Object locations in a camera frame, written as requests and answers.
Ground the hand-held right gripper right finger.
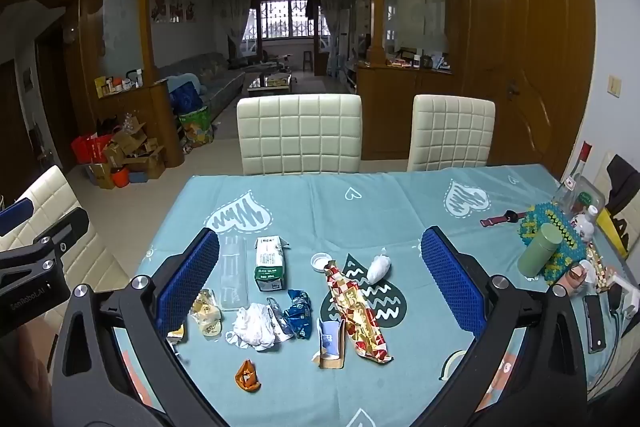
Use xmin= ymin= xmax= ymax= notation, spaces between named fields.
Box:
xmin=415 ymin=226 xmax=588 ymax=427

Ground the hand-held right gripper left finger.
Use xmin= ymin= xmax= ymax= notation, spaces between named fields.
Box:
xmin=50 ymin=227 xmax=236 ymax=427

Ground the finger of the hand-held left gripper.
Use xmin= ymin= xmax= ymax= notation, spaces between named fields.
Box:
xmin=32 ymin=207 xmax=91 ymax=265
xmin=0 ymin=198 xmax=35 ymax=235

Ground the yellow snack wrapper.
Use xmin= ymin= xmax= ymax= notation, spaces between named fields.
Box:
xmin=167 ymin=289 xmax=224 ymax=340

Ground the small white tissue ball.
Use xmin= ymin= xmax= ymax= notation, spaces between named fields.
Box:
xmin=367 ymin=247 xmax=393 ymax=284

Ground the large white tissue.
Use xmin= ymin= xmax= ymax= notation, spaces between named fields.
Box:
xmin=226 ymin=303 xmax=293 ymax=352

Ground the green white milk carton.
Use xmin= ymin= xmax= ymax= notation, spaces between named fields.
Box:
xmin=254 ymin=235 xmax=291 ymax=294

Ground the silver plastic wrapper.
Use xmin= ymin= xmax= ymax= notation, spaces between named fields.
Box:
xmin=266 ymin=297 xmax=296 ymax=342

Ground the red gold foil wrapper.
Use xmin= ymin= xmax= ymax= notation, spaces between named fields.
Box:
xmin=320 ymin=259 xmax=393 ymax=364

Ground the orange wrapper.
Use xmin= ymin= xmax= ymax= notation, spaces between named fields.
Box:
xmin=235 ymin=359 xmax=262 ymax=393

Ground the blue foil wrapper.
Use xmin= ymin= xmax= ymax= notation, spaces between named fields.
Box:
xmin=282 ymin=289 xmax=315 ymax=339

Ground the small blue cardboard carton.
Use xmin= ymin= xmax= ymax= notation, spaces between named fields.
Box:
xmin=312 ymin=319 xmax=347 ymax=370

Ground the person's left forearm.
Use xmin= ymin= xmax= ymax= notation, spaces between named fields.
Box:
xmin=0 ymin=317 xmax=58 ymax=427

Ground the white quilted dining chair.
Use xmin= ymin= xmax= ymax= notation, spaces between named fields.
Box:
xmin=236 ymin=94 xmax=363 ymax=176
xmin=406 ymin=94 xmax=497 ymax=172
xmin=0 ymin=164 xmax=131 ymax=323

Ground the dark wooden door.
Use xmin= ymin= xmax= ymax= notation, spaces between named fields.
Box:
xmin=0 ymin=57 xmax=36 ymax=198

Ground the red bag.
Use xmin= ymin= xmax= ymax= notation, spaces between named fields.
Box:
xmin=71 ymin=133 xmax=113 ymax=165

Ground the dark red wrist watch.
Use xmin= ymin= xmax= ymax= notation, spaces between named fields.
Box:
xmin=480 ymin=209 xmax=528 ymax=229

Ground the green cylindrical flask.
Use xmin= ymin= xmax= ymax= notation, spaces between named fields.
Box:
xmin=517 ymin=222 xmax=563 ymax=279

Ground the teal heart print tablecloth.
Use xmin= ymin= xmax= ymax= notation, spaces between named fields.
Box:
xmin=112 ymin=163 xmax=640 ymax=427

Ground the green yellow beaded box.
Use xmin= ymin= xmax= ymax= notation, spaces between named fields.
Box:
xmin=517 ymin=203 xmax=591 ymax=285

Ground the pile of cardboard boxes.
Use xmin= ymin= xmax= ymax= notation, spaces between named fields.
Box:
xmin=87 ymin=122 xmax=168 ymax=190

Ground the pink beige object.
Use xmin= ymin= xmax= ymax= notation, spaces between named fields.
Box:
xmin=559 ymin=259 xmax=588 ymax=295

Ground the wooden cabinet with bottles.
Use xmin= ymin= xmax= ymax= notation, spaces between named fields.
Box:
xmin=95 ymin=79 xmax=186 ymax=168

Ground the small white bottle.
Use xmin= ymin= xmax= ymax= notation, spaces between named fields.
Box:
xmin=572 ymin=205 xmax=600 ymax=240

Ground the gold patterned trinket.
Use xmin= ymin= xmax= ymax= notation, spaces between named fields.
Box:
xmin=587 ymin=244 xmax=613 ymax=293

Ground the black phone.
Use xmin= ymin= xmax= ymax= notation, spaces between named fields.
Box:
xmin=582 ymin=294 xmax=608 ymax=354

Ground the glass bottle with red cap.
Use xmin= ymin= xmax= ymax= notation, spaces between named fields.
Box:
xmin=552 ymin=142 xmax=593 ymax=218

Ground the group of bottles and boxes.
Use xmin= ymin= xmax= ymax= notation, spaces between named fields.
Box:
xmin=94 ymin=69 xmax=146 ymax=98

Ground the colourful printed bag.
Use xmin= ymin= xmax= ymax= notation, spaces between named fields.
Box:
xmin=179 ymin=106 xmax=216 ymax=148

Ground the clear container with green lid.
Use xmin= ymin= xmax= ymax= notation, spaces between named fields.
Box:
xmin=572 ymin=177 xmax=608 ymax=212

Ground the yellow flat packet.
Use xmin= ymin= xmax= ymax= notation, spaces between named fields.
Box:
xmin=595 ymin=207 xmax=628 ymax=258

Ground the blue bag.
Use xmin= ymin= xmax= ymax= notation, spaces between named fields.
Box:
xmin=169 ymin=82 xmax=203 ymax=112

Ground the wooden cabinet with cluttered top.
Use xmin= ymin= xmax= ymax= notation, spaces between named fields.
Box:
xmin=355 ymin=62 xmax=468 ymax=162

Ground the black bag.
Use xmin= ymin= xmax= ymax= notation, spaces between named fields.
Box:
xmin=605 ymin=155 xmax=640 ymax=220

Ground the grey green sofa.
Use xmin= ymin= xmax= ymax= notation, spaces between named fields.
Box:
xmin=157 ymin=52 xmax=248 ymax=118

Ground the dark coffee table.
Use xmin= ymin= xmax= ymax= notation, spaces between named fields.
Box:
xmin=246 ymin=72 xmax=293 ymax=96

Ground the clutter of small boxes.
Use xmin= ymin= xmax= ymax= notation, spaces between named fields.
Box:
xmin=387 ymin=49 xmax=453 ymax=72

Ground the brown wooden double door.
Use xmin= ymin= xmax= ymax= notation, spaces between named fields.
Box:
xmin=462 ymin=0 xmax=598 ymax=180

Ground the white standing air conditioner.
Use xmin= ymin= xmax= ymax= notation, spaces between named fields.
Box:
xmin=339 ymin=9 xmax=353 ymax=82

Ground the window with grille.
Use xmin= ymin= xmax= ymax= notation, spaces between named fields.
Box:
xmin=250 ymin=0 xmax=321 ymax=42

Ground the triptych wall picture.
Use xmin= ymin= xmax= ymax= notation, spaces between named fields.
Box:
xmin=151 ymin=0 xmax=197 ymax=24

